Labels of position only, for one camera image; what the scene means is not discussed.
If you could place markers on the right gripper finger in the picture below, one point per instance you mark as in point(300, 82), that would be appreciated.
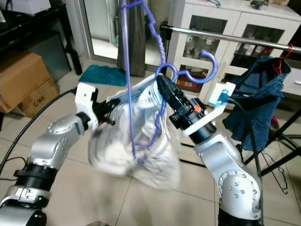
point(167, 88)

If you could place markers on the white denim garment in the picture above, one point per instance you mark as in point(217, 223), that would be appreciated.
point(113, 146)

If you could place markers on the purple plastic hanger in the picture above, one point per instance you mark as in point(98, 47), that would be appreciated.
point(127, 47)

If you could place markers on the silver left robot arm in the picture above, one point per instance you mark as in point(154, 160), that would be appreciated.
point(49, 150)

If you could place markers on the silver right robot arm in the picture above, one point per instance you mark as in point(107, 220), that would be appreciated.
point(225, 155)

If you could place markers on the teal floor mat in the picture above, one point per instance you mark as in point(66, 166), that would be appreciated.
point(103, 75)

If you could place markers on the grey curtain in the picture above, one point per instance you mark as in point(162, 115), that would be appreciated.
point(138, 42)

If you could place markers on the small printed cardboard box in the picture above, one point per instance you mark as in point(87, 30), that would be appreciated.
point(44, 100)

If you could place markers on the blue denim garment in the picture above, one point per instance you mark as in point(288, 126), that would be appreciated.
point(263, 103)

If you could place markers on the aluminium sliding glass door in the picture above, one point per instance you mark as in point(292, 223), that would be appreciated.
point(103, 28)

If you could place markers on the large cardboard box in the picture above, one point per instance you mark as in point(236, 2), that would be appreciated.
point(21, 75)

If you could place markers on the black table leg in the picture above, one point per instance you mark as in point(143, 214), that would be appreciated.
point(282, 162)
point(273, 137)

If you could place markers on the white glass-door cabinet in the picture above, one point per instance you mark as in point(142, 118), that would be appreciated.
point(235, 19)

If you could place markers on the black desk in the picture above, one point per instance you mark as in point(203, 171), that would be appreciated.
point(37, 33)

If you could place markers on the white box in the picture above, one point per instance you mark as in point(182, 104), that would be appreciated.
point(37, 5)

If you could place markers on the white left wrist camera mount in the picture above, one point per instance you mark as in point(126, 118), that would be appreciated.
point(84, 94)

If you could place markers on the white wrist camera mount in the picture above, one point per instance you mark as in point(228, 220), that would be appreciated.
point(225, 88)
point(84, 94)

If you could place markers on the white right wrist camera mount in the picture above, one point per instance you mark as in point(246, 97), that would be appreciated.
point(225, 88)

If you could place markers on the clothes rack with chrome rail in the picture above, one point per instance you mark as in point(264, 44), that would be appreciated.
point(216, 36)

